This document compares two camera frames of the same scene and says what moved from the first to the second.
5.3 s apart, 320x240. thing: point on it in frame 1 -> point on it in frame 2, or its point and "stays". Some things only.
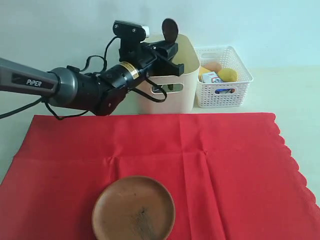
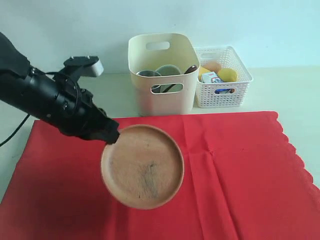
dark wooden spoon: [170, 30] -> [191, 69]
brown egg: [214, 66] stays
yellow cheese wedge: [203, 70] stays
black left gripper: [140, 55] -> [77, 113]
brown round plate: [133, 208] -> [144, 169]
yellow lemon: [228, 74] stays
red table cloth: [229, 176] stays
